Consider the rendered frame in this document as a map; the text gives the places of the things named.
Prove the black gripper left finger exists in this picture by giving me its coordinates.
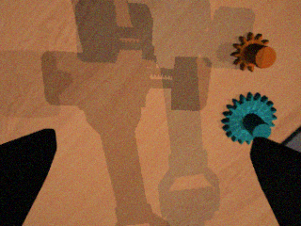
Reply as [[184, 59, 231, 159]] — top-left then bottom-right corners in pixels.
[[0, 129, 56, 226]]

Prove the teal gear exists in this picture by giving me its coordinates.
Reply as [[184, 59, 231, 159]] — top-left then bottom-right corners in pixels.
[[221, 92, 277, 145]]

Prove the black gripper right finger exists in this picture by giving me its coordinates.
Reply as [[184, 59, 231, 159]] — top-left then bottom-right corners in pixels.
[[249, 137, 301, 226]]

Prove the orange gear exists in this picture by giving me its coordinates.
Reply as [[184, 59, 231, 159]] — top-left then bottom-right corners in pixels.
[[231, 32, 277, 72]]

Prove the dark grey board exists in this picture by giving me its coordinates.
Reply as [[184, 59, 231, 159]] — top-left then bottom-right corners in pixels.
[[281, 126, 301, 153]]

